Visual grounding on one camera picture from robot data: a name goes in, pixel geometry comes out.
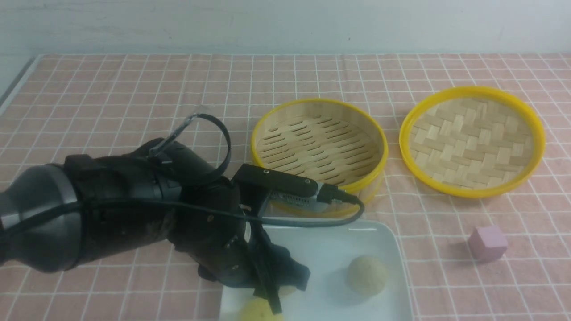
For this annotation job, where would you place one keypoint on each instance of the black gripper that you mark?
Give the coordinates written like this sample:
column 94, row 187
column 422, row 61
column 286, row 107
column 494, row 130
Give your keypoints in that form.
column 215, row 242

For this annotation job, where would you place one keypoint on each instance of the yellow steamed bun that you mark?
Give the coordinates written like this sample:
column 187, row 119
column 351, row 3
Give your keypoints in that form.
column 258, row 309

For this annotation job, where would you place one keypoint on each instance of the pale steamed bun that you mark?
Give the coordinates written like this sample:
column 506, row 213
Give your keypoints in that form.
column 367, row 276
column 285, row 291

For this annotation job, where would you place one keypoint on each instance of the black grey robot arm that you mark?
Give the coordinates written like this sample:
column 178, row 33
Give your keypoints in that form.
column 55, row 217

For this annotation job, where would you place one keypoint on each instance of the white square plate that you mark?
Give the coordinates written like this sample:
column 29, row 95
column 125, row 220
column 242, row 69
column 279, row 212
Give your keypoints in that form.
column 327, row 252

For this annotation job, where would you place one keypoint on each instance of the yellow rimmed bamboo steamer basket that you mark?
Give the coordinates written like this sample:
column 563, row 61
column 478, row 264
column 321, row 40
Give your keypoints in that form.
column 325, row 140

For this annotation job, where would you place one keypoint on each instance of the pink cube block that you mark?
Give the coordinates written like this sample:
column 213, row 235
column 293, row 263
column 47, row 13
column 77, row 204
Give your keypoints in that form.
column 487, row 243

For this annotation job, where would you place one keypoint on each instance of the yellow rimmed woven steamer lid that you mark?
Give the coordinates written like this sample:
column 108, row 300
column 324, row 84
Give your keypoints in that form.
column 472, row 141

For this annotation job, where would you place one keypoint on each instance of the pink checkered tablecloth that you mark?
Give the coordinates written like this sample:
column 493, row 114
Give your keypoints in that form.
column 111, row 104

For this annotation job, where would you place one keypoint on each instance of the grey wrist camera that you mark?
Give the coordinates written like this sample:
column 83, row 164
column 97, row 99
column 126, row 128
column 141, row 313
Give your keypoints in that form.
column 259, row 186

